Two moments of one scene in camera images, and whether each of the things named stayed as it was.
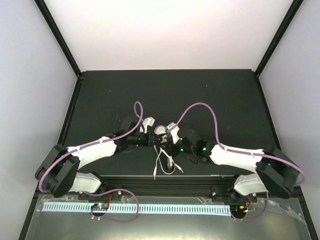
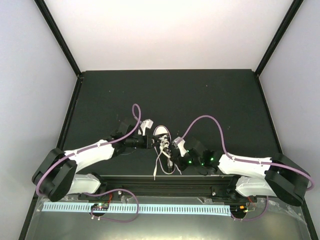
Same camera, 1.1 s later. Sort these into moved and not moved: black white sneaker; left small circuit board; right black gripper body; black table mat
Moved: right black gripper body
Not moved: black table mat; left small circuit board; black white sneaker
